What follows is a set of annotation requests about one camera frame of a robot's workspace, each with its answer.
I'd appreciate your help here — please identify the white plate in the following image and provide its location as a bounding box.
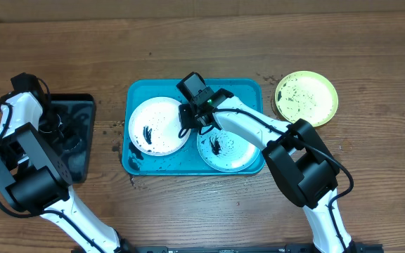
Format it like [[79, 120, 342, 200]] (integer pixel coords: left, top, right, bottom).
[[128, 97, 191, 156]]

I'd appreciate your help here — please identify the yellow-green plate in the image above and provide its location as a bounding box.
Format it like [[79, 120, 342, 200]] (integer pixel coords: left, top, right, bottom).
[[275, 71, 339, 127]]

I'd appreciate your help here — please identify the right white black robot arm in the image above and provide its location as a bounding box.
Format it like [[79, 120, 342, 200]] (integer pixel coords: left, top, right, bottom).
[[180, 88, 354, 252]]

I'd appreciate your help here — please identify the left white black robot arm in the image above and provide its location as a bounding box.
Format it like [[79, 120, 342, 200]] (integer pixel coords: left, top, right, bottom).
[[0, 72, 136, 252]]

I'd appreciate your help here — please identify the black water tray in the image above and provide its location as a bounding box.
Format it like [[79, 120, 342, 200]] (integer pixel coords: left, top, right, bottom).
[[50, 93, 96, 183]]

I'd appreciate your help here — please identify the teal plastic tray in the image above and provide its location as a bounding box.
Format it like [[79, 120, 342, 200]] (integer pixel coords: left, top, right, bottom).
[[120, 79, 264, 176]]

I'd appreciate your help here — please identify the light blue dirty plate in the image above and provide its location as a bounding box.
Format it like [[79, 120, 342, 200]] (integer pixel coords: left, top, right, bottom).
[[196, 128, 265, 174]]

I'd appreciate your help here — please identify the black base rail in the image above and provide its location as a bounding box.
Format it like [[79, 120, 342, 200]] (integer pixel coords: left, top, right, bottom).
[[136, 242, 384, 253]]

